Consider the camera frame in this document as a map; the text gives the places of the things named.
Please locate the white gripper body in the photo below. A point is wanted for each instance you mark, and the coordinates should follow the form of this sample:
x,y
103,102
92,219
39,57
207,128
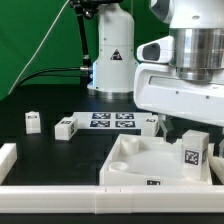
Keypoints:
x,y
157,89

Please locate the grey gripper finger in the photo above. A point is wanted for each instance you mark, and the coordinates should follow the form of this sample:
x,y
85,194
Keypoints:
x,y
221,147
166,125

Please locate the white square table top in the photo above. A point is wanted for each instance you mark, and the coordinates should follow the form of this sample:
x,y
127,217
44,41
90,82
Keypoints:
x,y
138,160

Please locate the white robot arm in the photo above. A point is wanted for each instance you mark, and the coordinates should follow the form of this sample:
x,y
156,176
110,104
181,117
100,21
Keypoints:
x,y
180,75

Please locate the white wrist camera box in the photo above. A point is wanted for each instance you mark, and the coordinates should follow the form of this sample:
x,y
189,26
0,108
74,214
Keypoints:
x,y
159,51

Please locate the white marker base plate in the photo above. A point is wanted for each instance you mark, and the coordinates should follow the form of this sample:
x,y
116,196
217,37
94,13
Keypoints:
x,y
112,120

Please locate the white front fence rail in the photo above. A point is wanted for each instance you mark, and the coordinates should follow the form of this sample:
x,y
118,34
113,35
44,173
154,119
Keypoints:
x,y
111,199

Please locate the white fence rail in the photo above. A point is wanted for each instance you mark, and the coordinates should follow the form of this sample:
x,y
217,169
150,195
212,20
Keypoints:
x,y
111,199
8,156

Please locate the white left fence rail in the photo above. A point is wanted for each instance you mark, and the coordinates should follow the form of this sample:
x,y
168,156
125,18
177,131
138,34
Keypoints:
x,y
8,156

